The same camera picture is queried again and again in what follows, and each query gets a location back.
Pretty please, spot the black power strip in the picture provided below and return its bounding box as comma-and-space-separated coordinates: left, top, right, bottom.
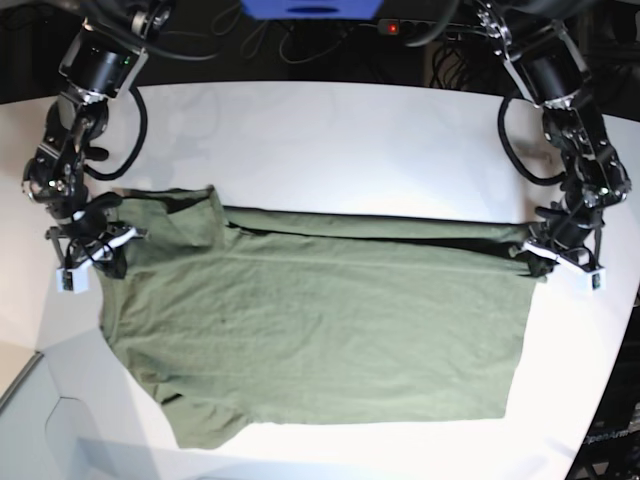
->
371, 18, 486, 44

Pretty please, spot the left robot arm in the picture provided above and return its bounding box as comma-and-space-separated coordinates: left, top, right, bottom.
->
474, 1, 632, 289

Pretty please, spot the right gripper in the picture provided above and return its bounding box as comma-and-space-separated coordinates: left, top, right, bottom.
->
46, 194, 148, 279

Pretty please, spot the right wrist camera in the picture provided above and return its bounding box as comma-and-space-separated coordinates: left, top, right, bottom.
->
56, 268, 90, 294

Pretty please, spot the olive green t-shirt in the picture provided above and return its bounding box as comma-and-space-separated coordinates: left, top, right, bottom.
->
100, 189, 537, 448

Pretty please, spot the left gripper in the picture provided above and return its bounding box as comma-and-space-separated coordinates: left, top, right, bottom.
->
522, 204, 604, 278

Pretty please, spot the blue box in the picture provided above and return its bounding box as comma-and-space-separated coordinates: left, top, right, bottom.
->
241, 0, 383, 20

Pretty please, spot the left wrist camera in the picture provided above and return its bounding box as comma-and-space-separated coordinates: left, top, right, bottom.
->
581, 267, 607, 293

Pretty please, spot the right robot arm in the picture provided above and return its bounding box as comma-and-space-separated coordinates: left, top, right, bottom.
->
22, 1, 175, 293

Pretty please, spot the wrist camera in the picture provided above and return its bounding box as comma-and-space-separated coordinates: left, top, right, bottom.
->
581, 267, 607, 293
56, 268, 90, 294

